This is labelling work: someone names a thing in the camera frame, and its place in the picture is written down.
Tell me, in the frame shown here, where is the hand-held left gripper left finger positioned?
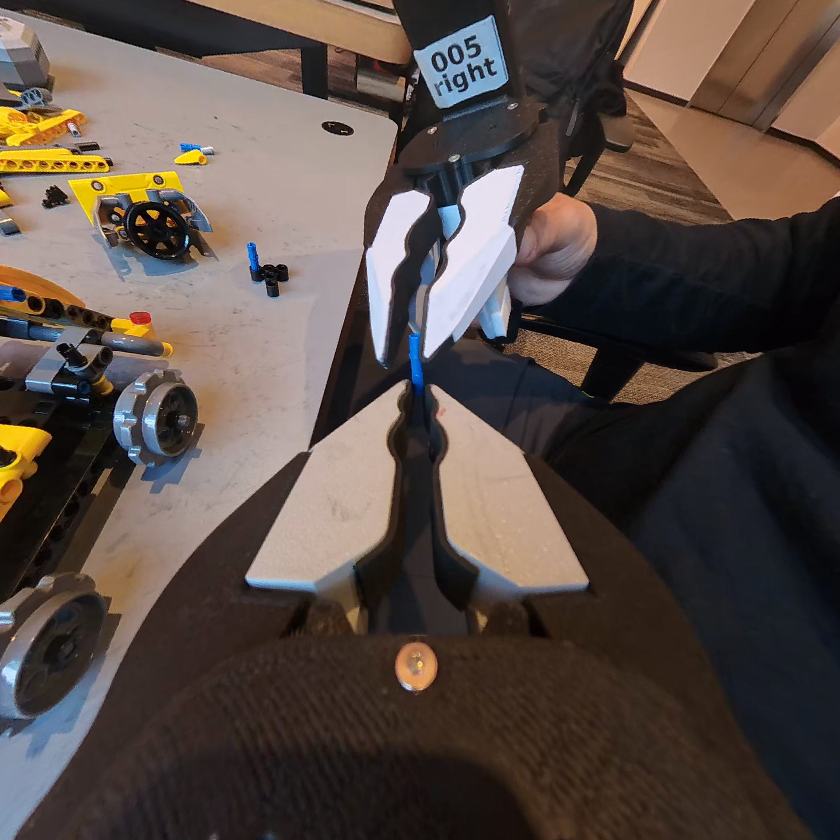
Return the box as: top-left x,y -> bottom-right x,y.
244,379 -> 416,614

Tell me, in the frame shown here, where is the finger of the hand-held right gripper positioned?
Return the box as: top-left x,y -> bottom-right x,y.
364,189 -> 439,368
410,164 -> 527,362

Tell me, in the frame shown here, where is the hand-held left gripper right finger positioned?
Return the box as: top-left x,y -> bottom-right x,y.
425,382 -> 592,611

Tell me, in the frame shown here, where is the person's right hand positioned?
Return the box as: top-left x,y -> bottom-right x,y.
507,193 -> 599,308

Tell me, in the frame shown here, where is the black backpack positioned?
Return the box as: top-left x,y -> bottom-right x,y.
508,0 -> 637,198

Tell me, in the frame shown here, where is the black office chair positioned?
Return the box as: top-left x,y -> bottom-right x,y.
518,92 -> 723,401

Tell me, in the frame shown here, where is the wooden table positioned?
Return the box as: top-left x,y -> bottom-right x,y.
190,0 -> 414,99

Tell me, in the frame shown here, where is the yellow toy brick car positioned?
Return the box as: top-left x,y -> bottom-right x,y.
0,266 -> 201,723

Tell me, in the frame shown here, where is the yellow grey wheel assembly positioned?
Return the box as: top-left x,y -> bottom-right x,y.
67,172 -> 214,262

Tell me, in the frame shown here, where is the pile of yellow beams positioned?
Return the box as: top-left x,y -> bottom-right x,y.
0,105 -> 114,175

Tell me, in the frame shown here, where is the grey battery box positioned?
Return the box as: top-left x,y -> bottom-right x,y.
0,16 -> 56,106

